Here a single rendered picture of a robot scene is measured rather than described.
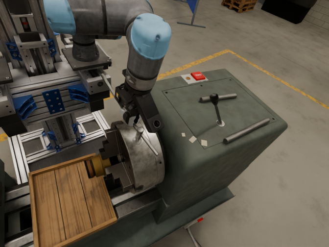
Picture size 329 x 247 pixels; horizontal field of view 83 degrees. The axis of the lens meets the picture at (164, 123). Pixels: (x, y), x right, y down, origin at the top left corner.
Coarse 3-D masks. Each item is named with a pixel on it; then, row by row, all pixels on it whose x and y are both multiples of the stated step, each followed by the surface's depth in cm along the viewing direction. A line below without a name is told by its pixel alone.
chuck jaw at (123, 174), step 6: (108, 168) 73; (114, 168) 73; (120, 168) 73; (126, 168) 74; (108, 174) 71; (114, 174) 71; (120, 174) 72; (126, 174) 72; (114, 180) 71; (120, 180) 70; (126, 180) 70; (126, 186) 69; (132, 186) 71
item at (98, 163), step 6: (96, 156) 73; (84, 162) 71; (90, 162) 71; (96, 162) 71; (102, 162) 71; (108, 162) 73; (90, 168) 70; (96, 168) 70; (102, 168) 71; (90, 174) 70; (96, 174) 71; (102, 174) 73
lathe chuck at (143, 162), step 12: (120, 120) 78; (120, 132) 68; (132, 132) 69; (144, 132) 70; (120, 144) 73; (132, 144) 66; (144, 144) 68; (132, 156) 65; (144, 156) 67; (132, 168) 65; (144, 168) 67; (156, 168) 70; (132, 180) 71; (144, 180) 69; (156, 180) 73; (132, 192) 77
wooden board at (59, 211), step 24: (48, 168) 88; (72, 168) 92; (48, 192) 83; (72, 192) 85; (96, 192) 86; (48, 216) 77; (72, 216) 78; (96, 216) 80; (48, 240) 72; (72, 240) 71
